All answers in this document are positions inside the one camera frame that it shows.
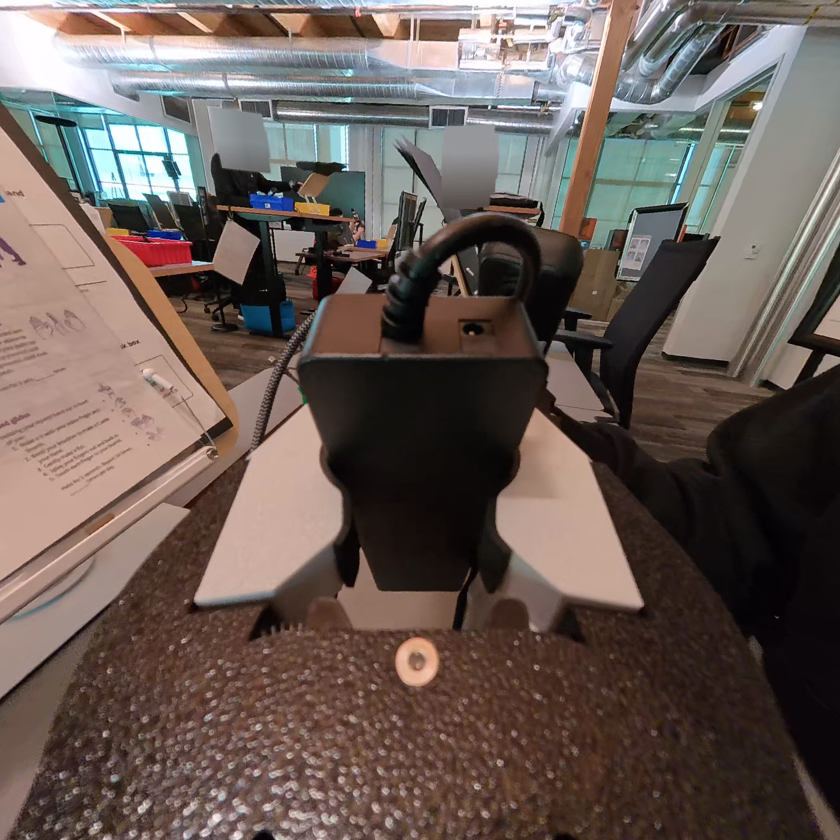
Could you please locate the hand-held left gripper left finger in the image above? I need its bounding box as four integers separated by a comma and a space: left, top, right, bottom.
193, 407, 361, 610

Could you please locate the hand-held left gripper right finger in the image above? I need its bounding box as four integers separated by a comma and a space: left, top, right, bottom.
481, 407, 645, 632

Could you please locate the grey braided cable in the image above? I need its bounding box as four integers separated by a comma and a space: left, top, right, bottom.
248, 315, 317, 455

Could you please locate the thick black adapter cable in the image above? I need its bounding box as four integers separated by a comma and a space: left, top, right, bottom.
382, 213, 543, 343

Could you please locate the person's right forearm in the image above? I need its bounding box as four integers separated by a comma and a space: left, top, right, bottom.
551, 367, 840, 798

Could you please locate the blue box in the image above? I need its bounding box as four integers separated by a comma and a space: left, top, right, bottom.
239, 300, 300, 337

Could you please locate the white stand base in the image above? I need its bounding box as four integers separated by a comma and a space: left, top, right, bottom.
0, 554, 99, 624

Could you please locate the printed instruction sheet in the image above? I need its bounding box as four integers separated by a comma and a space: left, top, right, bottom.
0, 125, 227, 581

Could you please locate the red storage bin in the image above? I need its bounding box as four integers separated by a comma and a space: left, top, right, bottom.
113, 236, 194, 268

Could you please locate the wooden standing desk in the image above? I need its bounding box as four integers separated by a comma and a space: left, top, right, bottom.
217, 205, 358, 339

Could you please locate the dark green partition panel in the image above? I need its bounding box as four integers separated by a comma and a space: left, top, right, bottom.
281, 164, 367, 212

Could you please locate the wooden post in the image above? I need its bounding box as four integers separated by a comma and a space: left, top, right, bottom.
558, 0, 641, 238

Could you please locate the silver ceiling duct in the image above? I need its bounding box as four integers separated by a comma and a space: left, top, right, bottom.
56, 26, 565, 129

